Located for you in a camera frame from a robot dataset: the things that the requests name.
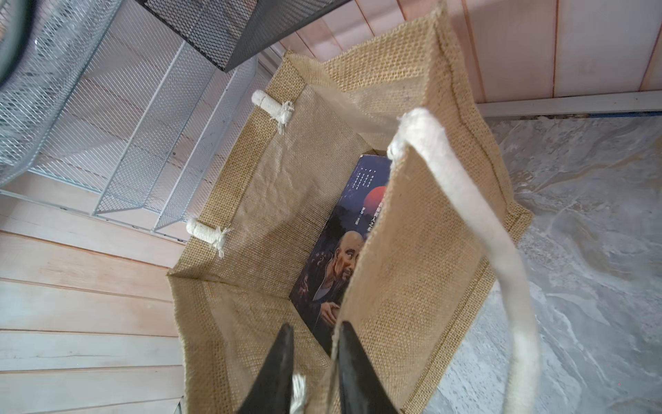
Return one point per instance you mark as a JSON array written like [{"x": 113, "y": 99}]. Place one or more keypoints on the black mesh wall basket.
[{"x": 229, "y": 32}]

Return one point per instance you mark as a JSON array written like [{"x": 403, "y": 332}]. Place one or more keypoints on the tan canvas bag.
[{"x": 447, "y": 232}]

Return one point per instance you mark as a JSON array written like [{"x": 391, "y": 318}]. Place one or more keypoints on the white wire mesh shelf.
[{"x": 114, "y": 117}]

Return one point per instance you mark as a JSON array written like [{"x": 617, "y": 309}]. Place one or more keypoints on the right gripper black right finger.
[{"x": 360, "y": 388}]

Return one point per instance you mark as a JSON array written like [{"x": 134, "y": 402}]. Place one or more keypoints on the old man book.
[{"x": 319, "y": 291}]

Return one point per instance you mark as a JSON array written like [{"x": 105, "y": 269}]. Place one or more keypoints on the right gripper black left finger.
[{"x": 272, "y": 390}]

